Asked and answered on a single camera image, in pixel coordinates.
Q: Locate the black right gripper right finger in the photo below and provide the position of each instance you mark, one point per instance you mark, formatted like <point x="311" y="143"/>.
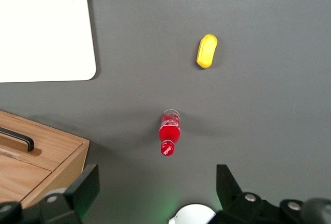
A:
<point x="228" y="190"/>

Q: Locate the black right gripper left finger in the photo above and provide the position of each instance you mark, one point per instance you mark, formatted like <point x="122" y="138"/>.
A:
<point x="82" y="187"/>

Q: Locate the red coke bottle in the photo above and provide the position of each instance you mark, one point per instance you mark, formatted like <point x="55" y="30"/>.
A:
<point x="169" y="133"/>

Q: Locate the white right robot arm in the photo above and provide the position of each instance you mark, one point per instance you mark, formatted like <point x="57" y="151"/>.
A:
<point x="192" y="215"/>

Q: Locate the white rectangular plastic tray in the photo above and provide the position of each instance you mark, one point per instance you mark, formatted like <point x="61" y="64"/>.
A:
<point x="38" y="27"/>

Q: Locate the oak wood drawer cabinet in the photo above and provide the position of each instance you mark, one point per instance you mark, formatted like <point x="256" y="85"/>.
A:
<point x="64" y="151"/>

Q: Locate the oak wood drawer front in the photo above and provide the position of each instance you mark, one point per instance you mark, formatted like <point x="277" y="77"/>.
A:
<point x="15" y="180"/>
<point x="54" y="141"/>

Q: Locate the yellow oblong toy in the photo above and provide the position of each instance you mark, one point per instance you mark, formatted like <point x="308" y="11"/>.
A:
<point x="206" y="52"/>

